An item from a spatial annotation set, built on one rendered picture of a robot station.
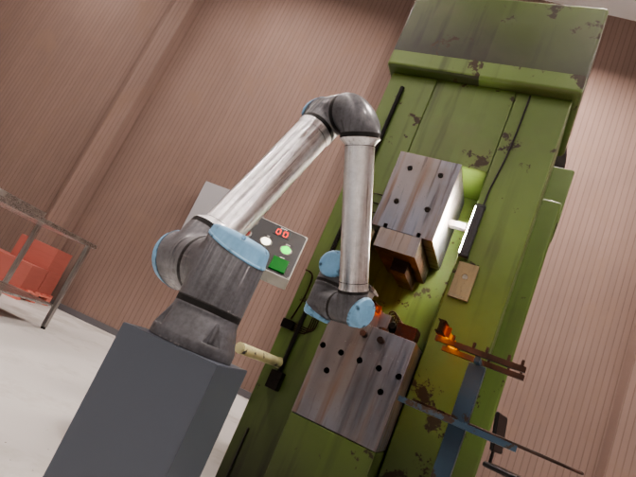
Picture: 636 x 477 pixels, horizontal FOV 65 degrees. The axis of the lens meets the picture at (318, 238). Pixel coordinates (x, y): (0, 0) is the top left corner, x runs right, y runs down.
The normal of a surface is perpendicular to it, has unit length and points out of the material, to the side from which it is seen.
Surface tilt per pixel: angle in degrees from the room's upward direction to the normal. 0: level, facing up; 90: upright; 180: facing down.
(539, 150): 90
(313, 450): 90
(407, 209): 90
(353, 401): 90
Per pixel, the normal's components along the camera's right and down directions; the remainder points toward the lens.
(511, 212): -0.29, -0.36
